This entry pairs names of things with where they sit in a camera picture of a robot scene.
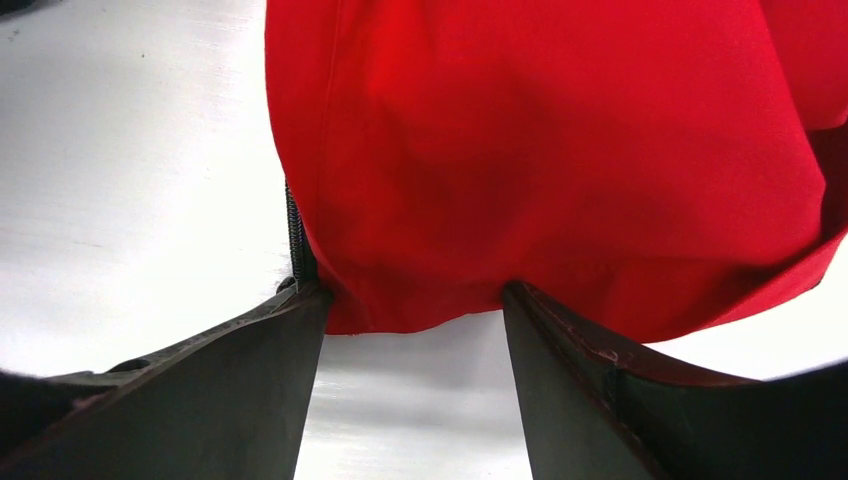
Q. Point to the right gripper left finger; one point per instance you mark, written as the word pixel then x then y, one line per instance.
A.
pixel 228 403

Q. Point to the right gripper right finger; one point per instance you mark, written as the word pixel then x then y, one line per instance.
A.
pixel 597 405

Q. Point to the red zip-up jacket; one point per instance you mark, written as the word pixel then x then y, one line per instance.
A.
pixel 659 167

